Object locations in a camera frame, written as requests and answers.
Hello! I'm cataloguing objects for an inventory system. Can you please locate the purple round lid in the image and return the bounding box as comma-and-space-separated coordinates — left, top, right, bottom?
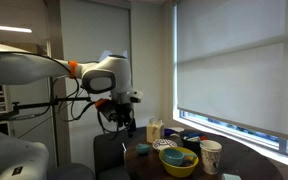
163, 128, 177, 137

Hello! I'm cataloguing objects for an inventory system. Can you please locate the small teal measuring cup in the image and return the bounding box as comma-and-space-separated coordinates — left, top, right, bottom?
135, 143, 151, 155

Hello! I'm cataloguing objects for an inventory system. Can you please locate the dark blue bowl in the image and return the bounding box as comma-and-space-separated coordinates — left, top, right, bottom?
178, 129, 209, 156

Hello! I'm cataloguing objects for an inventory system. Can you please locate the white window frame sill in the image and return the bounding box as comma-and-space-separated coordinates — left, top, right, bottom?
172, 109, 288, 172

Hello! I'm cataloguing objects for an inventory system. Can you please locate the large teal measuring cup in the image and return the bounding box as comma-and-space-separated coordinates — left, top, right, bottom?
162, 147, 198, 167

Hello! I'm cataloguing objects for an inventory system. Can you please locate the clear plastic sugar jar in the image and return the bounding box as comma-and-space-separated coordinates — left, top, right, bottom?
146, 118, 165, 144

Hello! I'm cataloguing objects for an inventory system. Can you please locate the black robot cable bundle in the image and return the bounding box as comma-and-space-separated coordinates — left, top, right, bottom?
17, 74, 100, 139

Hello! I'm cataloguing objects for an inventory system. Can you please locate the long ceiling light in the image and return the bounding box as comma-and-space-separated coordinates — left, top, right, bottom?
0, 23, 33, 34

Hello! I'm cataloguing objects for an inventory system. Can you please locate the narrow white roller blind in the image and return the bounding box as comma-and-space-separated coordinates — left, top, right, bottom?
59, 0, 132, 134

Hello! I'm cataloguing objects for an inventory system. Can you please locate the blue patterned paper plate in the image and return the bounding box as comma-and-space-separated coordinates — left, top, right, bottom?
152, 138, 178, 153

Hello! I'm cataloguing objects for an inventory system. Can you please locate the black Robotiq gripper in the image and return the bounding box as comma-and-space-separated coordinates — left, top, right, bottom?
98, 99, 137, 138

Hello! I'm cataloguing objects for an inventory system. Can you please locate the yellow bowl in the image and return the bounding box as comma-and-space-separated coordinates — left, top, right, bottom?
158, 146, 200, 178

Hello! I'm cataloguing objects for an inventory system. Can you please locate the printed paper cup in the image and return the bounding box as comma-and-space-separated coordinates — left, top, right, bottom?
199, 139, 223, 176

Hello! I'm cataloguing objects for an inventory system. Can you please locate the blue cylinder block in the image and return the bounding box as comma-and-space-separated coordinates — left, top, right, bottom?
185, 132, 202, 139

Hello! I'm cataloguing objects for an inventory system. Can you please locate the black camera mount rod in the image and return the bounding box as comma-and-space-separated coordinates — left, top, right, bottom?
12, 96, 93, 116

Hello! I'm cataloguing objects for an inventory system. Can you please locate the large white roller blind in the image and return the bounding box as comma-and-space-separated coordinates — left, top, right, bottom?
176, 0, 288, 144

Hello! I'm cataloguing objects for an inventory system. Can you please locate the orange cable strap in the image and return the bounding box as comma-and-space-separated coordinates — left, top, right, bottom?
67, 60, 79, 79

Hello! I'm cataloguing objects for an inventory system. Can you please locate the pale teal sponge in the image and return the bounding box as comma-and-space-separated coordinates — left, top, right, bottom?
221, 173, 242, 180

